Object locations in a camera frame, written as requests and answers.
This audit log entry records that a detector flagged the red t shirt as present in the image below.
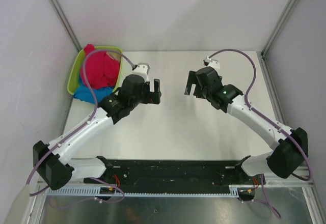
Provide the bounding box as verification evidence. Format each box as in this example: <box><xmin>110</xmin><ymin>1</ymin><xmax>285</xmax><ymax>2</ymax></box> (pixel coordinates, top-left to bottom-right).
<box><xmin>85</xmin><ymin>51</ymin><xmax>120</xmax><ymax>89</ymax></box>

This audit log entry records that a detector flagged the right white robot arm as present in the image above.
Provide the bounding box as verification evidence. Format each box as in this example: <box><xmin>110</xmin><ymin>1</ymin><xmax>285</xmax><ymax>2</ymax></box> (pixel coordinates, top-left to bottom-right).
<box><xmin>185</xmin><ymin>67</ymin><xmax>308</xmax><ymax>184</ymax></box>

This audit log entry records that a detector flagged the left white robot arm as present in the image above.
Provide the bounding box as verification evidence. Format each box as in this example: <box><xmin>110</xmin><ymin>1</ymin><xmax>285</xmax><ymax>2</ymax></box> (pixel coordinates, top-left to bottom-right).
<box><xmin>33</xmin><ymin>74</ymin><xmax>161</xmax><ymax>190</ymax></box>

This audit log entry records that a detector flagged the beige pink t shirt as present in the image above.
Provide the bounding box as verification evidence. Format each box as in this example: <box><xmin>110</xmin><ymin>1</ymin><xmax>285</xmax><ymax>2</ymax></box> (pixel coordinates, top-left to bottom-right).
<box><xmin>106</xmin><ymin>52</ymin><xmax>121</xmax><ymax>62</ymax></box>

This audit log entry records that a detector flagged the blue t shirt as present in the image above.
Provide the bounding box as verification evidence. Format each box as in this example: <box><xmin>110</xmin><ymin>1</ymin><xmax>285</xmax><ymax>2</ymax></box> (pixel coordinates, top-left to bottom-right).
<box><xmin>73</xmin><ymin>76</ymin><xmax>114</xmax><ymax>104</ymax></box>

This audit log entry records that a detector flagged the lime green plastic bin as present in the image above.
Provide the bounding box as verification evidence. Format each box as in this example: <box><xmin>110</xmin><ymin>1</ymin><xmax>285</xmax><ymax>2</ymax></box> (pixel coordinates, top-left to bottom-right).
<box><xmin>67</xmin><ymin>46</ymin><xmax>123</xmax><ymax>95</ymax></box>

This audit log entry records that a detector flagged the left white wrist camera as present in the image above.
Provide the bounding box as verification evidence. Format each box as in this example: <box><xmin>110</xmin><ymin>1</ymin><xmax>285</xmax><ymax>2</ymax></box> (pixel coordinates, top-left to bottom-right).
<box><xmin>132</xmin><ymin>63</ymin><xmax>150</xmax><ymax>82</ymax></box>

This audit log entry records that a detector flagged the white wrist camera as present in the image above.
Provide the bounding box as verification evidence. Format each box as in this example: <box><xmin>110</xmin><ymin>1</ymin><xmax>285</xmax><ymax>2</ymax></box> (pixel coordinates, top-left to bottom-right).
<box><xmin>132</xmin><ymin>63</ymin><xmax>150</xmax><ymax>82</ymax></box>
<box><xmin>203</xmin><ymin>56</ymin><xmax>221</xmax><ymax>71</ymax></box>

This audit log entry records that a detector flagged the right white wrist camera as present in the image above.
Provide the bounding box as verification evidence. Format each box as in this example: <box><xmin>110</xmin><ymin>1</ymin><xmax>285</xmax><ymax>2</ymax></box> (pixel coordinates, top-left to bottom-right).
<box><xmin>203</xmin><ymin>56</ymin><xmax>221</xmax><ymax>71</ymax></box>

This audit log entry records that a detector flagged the right aluminium side rail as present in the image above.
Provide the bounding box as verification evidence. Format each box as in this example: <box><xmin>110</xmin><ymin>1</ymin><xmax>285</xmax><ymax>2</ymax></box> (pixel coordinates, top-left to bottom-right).
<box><xmin>256</xmin><ymin>52</ymin><xmax>286</xmax><ymax>124</ymax></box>

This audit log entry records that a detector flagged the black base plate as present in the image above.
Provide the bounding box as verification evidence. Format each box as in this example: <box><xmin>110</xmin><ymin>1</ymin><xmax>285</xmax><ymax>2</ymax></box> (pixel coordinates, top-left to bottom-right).
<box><xmin>98</xmin><ymin>158</ymin><xmax>264</xmax><ymax>187</ymax></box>

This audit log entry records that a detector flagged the grey slotted cable duct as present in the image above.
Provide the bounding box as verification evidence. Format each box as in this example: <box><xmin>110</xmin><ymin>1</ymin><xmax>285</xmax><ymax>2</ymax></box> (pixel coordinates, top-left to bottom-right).
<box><xmin>44</xmin><ymin>185</ymin><xmax>255</xmax><ymax>197</ymax></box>

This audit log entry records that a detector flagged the aluminium front rail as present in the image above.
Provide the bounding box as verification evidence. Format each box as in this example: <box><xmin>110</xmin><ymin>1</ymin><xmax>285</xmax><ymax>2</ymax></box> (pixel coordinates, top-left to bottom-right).
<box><xmin>264</xmin><ymin>166</ymin><xmax>314</xmax><ymax>188</ymax></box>

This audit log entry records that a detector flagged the left aluminium frame post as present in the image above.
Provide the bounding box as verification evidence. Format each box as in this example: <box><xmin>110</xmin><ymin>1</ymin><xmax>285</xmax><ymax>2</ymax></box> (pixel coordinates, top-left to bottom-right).
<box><xmin>48</xmin><ymin>0</ymin><xmax>82</xmax><ymax>52</ymax></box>

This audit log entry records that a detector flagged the aluminium frame post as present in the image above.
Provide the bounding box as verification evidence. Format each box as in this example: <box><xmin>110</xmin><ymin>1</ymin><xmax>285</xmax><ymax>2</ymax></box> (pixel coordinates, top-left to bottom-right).
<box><xmin>48</xmin><ymin>0</ymin><xmax>82</xmax><ymax>52</ymax></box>
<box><xmin>261</xmin><ymin>0</ymin><xmax>300</xmax><ymax>58</ymax></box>

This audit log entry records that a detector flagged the right aluminium frame post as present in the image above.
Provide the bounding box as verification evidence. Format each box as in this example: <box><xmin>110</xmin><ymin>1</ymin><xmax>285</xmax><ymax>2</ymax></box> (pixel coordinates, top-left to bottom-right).
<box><xmin>261</xmin><ymin>0</ymin><xmax>300</xmax><ymax>58</ymax></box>

